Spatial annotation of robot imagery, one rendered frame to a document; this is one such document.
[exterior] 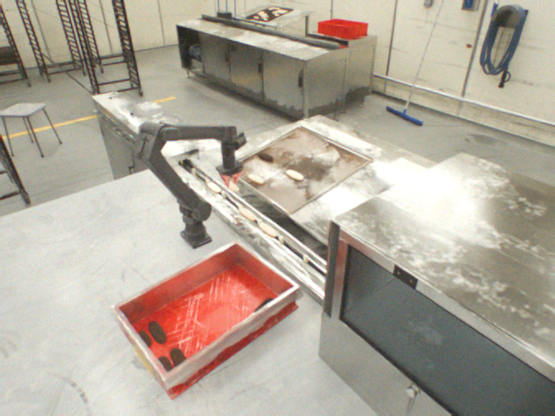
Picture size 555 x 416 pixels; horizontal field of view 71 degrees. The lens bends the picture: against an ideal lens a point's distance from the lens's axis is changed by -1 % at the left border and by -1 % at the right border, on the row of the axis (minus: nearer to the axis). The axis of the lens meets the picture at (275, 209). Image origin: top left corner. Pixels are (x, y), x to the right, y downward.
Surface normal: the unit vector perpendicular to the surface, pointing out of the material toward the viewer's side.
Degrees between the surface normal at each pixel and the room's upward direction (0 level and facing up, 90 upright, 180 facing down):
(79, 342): 0
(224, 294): 0
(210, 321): 0
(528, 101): 90
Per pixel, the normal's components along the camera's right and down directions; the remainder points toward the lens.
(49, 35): 0.62, 0.44
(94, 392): -0.01, -0.83
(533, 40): -0.79, 0.36
